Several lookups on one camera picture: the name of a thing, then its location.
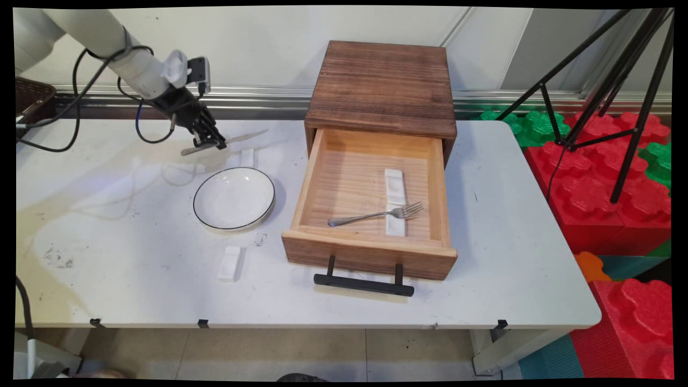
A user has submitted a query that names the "light wooden drawer, black handle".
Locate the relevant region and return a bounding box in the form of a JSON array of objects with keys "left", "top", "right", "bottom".
[{"left": 281, "top": 128, "right": 458, "bottom": 298}]

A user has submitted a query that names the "teal foam mat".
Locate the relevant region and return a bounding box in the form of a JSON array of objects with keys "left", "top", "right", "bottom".
[{"left": 519, "top": 333, "right": 584, "bottom": 379}]

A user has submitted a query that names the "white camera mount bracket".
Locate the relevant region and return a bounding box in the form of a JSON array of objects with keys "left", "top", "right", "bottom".
[{"left": 163, "top": 49, "right": 189, "bottom": 89}]

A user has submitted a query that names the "brown wicker basket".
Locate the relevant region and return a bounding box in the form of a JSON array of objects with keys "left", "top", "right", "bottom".
[{"left": 15, "top": 76, "right": 57, "bottom": 125}]

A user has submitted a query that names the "red foam building block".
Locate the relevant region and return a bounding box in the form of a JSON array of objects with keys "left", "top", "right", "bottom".
[
  {"left": 570, "top": 278, "right": 674, "bottom": 379},
  {"left": 564, "top": 112, "right": 671, "bottom": 148},
  {"left": 524, "top": 141, "right": 672, "bottom": 256}
]

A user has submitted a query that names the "dark wooden cabinet box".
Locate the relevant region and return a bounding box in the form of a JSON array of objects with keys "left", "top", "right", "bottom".
[{"left": 304, "top": 40, "right": 457, "bottom": 167}]

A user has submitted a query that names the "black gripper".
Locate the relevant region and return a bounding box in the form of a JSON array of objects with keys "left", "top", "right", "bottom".
[{"left": 148, "top": 86, "right": 228, "bottom": 151}]

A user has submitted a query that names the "white table leg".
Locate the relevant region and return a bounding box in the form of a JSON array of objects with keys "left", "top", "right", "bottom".
[{"left": 470, "top": 329, "right": 565, "bottom": 376}]

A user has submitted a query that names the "steel fork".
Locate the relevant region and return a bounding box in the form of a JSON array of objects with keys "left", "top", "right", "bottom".
[{"left": 328, "top": 202, "right": 424, "bottom": 227}]

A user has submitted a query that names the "long black robot cable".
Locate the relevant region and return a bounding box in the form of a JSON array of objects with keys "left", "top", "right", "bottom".
[{"left": 15, "top": 27, "right": 156, "bottom": 377}]

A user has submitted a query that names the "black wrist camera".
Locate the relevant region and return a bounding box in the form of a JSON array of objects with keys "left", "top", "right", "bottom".
[{"left": 185, "top": 56, "right": 211, "bottom": 96}]

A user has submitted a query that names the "short black looped cable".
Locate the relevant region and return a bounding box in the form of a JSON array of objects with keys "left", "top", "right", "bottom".
[{"left": 117, "top": 75, "right": 178, "bottom": 145}]

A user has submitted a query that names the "white plate with black rim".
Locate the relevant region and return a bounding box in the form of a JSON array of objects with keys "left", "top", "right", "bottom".
[{"left": 192, "top": 167, "right": 276, "bottom": 233}]

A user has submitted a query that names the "serrated steel table knife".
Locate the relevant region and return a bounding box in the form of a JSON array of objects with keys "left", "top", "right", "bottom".
[{"left": 181, "top": 129, "right": 269, "bottom": 157}]

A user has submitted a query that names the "black tripod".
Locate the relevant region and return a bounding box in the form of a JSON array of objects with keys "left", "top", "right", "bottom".
[{"left": 494, "top": 8, "right": 675, "bottom": 204}]

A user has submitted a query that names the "aluminium wall rail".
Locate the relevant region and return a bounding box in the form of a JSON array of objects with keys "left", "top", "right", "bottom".
[{"left": 43, "top": 83, "right": 672, "bottom": 121}]

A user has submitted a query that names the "orange foam block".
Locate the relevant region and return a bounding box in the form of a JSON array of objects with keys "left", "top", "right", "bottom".
[{"left": 574, "top": 252, "right": 606, "bottom": 283}]

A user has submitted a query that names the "green foam building block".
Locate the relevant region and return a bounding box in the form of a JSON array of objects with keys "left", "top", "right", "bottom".
[
  {"left": 476, "top": 110, "right": 571, "bottom": 148},
  {"left": 638, "top": 141, "right": 672, "bottom": 189}
]

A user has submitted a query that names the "long white ceramic cutlery rest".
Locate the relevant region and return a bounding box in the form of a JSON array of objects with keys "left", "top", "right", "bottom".
[{"left": 384, "top": 168, "right": 407, "bottom": 238}]

